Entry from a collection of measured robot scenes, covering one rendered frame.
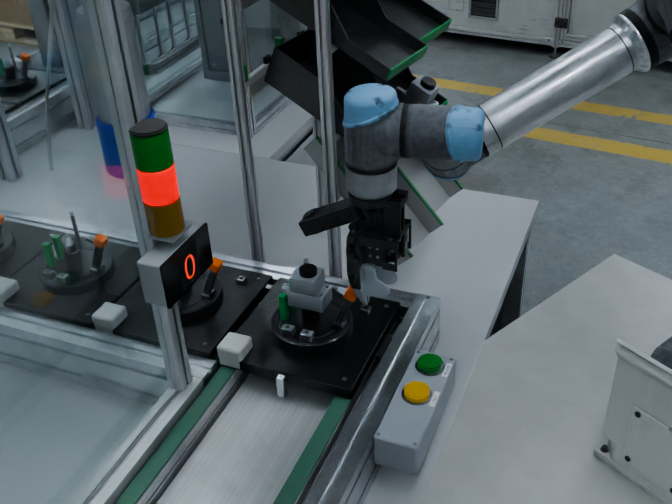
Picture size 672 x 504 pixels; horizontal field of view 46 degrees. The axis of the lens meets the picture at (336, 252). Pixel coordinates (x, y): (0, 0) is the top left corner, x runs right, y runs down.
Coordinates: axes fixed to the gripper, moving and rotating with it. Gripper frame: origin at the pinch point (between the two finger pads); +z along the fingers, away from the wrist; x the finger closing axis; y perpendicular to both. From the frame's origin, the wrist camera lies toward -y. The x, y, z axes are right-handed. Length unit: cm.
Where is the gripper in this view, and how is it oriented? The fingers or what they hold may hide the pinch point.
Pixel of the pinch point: (361, 295)
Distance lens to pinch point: 128.6
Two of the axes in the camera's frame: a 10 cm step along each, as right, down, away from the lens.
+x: 3.8, -5.2, 7.6
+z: 0.4, 8.3, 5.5
